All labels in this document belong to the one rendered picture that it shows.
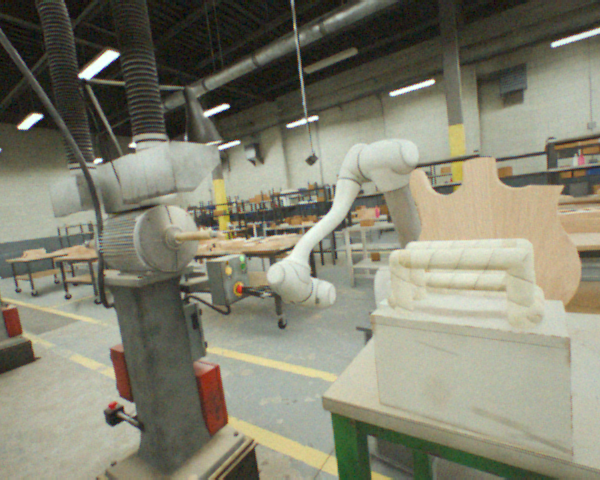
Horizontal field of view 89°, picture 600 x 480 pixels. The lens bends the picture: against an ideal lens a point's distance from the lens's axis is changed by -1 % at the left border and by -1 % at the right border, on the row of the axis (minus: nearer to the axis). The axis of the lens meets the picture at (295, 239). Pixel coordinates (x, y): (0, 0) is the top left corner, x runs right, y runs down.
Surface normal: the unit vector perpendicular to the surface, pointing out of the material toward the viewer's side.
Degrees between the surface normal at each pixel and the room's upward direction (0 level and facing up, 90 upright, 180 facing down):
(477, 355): 90
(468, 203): 90
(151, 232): 87
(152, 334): 90
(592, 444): 0
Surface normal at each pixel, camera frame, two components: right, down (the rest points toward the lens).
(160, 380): 0.82, -0.04
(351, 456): -0.56, 0.14
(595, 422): -0.13, -0.99
